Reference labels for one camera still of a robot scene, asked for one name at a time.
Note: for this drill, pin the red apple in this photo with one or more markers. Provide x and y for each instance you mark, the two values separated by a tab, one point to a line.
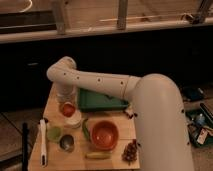
68	109

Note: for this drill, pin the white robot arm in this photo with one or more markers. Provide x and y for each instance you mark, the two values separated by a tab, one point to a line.
160	122

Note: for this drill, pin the white paper cup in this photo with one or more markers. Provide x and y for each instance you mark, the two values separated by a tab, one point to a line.
75	120

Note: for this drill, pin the small metal cup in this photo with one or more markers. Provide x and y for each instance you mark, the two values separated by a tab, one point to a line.
67	143

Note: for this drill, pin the green cup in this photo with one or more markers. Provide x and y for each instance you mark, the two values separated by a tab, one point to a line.
54	134

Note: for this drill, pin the green plastic tray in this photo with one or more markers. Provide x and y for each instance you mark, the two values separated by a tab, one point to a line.
89	101

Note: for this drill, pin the green cucumber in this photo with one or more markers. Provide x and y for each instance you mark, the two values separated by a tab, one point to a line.
85	129

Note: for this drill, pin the orange bowl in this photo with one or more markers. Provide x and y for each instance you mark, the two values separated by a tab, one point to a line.
104	135

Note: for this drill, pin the wooden board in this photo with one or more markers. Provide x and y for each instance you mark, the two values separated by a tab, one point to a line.
59	160

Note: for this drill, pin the purple grape bunch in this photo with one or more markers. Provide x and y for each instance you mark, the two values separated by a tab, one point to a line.
129	154

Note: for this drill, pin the green tool box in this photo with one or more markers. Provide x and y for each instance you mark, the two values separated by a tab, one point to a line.
200	127

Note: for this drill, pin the black pole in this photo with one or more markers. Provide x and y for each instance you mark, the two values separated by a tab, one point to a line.
24	147

